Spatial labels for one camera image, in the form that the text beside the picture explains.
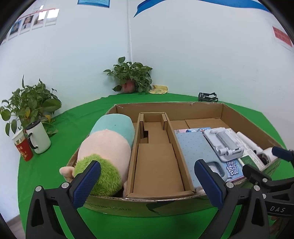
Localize colourful children's book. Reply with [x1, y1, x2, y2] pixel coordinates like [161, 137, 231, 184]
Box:
[175, 127, 243, 182]

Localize potted plant red pot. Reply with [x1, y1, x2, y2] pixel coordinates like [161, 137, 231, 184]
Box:
[103, 57, 153, 94]

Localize green table cloth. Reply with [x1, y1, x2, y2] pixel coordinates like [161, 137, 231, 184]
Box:
[17, 92, 288, 239]

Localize cardboard divider insert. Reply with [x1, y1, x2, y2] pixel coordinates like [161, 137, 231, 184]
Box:
[126, 112, 195, 199]

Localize yellow cloth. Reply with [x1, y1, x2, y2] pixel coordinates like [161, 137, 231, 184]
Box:
[149, 85, 168, 95]

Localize brown cardboard box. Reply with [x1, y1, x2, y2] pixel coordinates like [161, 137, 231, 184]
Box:
[85, 102, 280, 217]

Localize red paper cup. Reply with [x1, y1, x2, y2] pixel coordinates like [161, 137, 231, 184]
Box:
[12, 129, 33, 162]

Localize wall photo row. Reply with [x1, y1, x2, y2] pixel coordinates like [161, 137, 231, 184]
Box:
[1, 8, 60, 44]

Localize potted plant white pot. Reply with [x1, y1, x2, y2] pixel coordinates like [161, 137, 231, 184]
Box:
[1, 80, 62, 137]

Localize pastel plush toy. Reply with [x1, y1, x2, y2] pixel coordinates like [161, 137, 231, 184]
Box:
[59, 113, 135, 197]

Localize white folding phone stand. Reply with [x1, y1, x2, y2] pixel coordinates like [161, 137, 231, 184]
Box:
[203, 127, 245, 162]

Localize red wall notice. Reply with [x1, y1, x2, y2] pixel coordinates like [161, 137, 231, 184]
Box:
[273, 26, 293, 48]

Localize white lint roller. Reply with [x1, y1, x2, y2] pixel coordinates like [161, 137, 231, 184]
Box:
[237, 132, 278, 165]

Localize white green medicine box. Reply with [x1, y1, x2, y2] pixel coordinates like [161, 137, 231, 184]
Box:
[227, 129, 266, 171]

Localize white mug black handle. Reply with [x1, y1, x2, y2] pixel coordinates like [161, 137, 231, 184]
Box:
[25, 120, 51, 154]

